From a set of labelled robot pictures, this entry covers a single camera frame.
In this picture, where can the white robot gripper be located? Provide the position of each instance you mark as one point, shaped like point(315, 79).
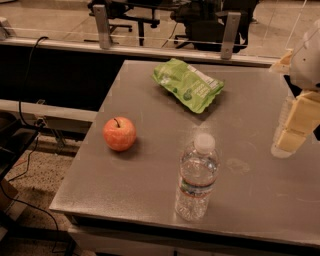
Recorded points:
point(307, 65)

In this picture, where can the clear plastic water bottle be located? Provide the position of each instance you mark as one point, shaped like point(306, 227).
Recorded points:
point(198, 172)

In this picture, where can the green rice chip bag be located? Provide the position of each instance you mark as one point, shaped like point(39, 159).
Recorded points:
point(190, 86)

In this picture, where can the dark office chair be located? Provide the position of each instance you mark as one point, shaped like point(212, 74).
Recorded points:
point(205, 22)

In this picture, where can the red apple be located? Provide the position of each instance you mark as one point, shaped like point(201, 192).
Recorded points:
point(119, 133)

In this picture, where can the black bin at left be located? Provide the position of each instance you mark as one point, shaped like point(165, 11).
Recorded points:
point(15, 138)

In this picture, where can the right metal railing post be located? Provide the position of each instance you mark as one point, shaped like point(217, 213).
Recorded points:
point(230, 33)

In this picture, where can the metal railing post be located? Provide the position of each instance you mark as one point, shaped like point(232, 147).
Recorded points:
point(230, 33)
point(103, 28)

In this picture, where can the left metal railing post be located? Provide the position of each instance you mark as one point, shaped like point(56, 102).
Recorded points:
point(103, 28)

